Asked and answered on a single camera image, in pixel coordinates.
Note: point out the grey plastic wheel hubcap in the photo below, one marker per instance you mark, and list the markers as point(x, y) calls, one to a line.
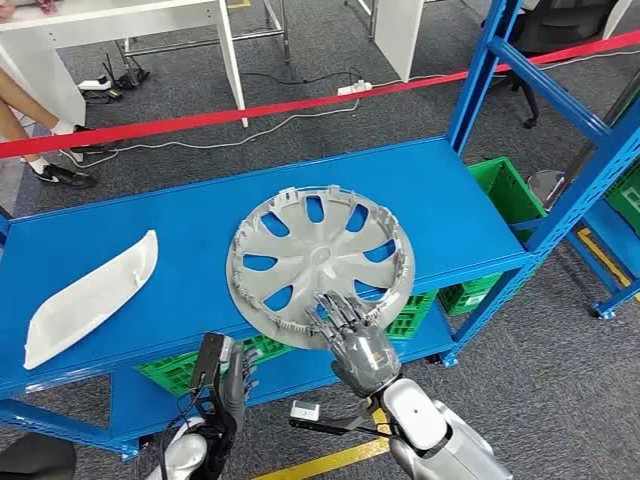
point(320, 258)

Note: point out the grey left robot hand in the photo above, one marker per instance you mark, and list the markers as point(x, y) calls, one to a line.
point(237, 387)

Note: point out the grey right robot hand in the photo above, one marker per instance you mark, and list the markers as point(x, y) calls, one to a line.
point(360, 351)

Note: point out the white curved plastic trim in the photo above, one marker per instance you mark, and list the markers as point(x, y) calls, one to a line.
point(90, 298)

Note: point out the black office chair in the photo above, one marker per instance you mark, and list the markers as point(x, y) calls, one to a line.
point(560, 23)

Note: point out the chrome table frame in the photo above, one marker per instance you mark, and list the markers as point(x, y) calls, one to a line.
point(285, 36)

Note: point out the blue metal shelf rack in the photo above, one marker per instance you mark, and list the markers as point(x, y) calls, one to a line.
point(200, 218)
point(617, 245)

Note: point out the white desk side panel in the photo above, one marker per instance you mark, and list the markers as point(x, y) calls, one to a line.
point(397, 33)

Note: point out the black round base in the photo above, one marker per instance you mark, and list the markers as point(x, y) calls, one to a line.
point(35, 460)

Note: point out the red barrier tape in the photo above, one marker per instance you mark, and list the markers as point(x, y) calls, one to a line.
point(200, 120)

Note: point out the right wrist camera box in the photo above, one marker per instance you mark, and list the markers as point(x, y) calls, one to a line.
point(305, 411)

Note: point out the white power strip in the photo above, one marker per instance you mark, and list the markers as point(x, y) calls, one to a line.
point(355, 88)
point(93, 84)

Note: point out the white desk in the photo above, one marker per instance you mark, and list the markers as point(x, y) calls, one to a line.
point(125, 13)

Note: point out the person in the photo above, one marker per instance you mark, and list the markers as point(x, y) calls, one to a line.
point(20, 98)

